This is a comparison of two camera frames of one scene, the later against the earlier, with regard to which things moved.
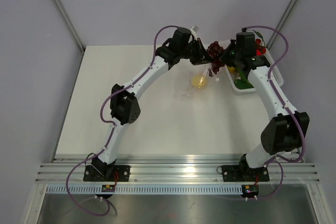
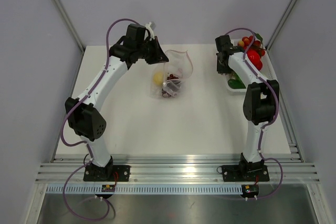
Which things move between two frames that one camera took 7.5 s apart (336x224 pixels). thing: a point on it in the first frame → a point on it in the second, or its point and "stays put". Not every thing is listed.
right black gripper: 224,57 → 220,70
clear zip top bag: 192,84 → 168,79
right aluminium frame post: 289,8 stays put
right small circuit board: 250,190 stays put
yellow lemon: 199,81 → 158,78
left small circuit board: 108,188 stays put
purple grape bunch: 214,52 → 171,86
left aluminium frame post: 63,10 stays put
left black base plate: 106,173 stays put
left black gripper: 201,56 → 158,56
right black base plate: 237,173 stays put
